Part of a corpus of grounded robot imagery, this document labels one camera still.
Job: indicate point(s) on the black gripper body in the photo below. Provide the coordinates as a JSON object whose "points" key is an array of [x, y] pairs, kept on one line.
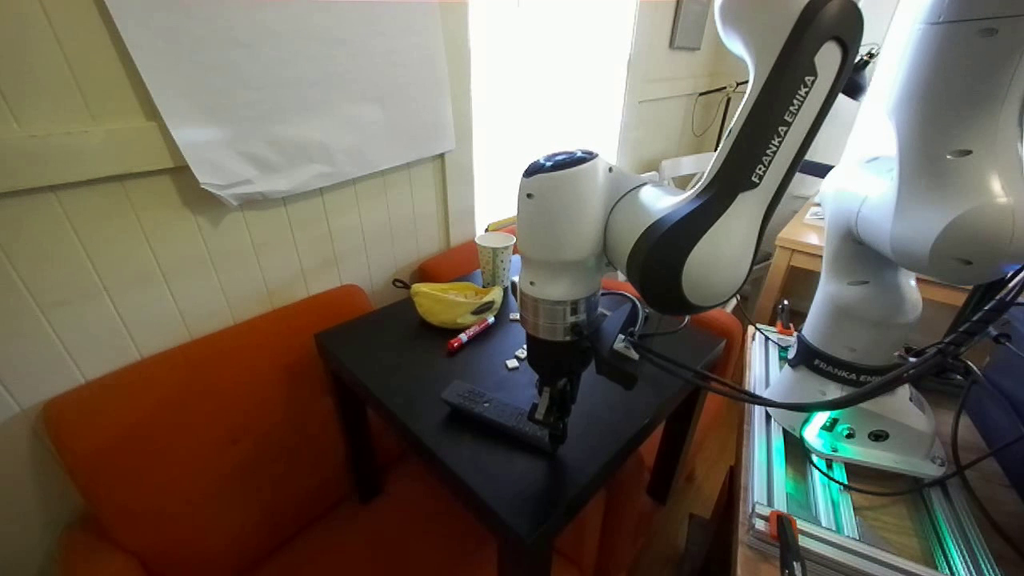
{"points": [[560, 360]]}

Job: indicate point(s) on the black remote control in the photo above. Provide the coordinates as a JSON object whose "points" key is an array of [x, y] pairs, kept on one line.
{"points": [[486, 404]]}

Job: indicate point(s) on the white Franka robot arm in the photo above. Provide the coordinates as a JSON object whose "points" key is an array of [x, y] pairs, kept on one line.
{"points": [[940, 194]]}

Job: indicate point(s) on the aluminium robot base platform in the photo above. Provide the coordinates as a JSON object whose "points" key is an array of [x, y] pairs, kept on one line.
{"points": [[789, 499]]}

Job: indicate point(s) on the small white letter tile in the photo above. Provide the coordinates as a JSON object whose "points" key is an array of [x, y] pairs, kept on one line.
{"points": [[524, 348], [512, 361]]}

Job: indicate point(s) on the black square side table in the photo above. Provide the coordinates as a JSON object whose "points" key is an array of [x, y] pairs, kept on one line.
{"points": [[628, 427]]}

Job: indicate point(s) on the red marker pen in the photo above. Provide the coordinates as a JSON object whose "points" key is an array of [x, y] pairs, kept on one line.
{"points": [[470, 335]]}

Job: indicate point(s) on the white paper cup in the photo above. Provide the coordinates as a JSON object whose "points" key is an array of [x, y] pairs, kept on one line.
{"points": [[493, 260]]}

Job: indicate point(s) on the yellow banana toy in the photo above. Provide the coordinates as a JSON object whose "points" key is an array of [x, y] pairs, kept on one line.
{"points": [[453, 306]]}

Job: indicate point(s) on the white wooden chair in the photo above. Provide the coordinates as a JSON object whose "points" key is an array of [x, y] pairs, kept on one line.
{"points": [[683, 167]]}

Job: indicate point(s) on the light wooden desk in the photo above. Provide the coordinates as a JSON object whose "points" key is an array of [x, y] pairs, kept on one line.
{"points": [[794, 253]]}

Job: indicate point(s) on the orange black clamp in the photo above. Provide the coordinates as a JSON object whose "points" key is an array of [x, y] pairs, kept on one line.
{"points": [[784, 539]]}

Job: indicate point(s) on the orange sofa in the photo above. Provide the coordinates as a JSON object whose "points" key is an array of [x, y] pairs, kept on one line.
{"points": [[213, 436]]}

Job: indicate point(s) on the grey wall picture frame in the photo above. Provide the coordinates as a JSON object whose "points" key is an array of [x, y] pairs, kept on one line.
{"points": [[689, 23]]}

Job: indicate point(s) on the white sheet on wall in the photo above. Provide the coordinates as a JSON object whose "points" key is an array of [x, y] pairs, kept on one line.
{"points": [[288, 83]]}

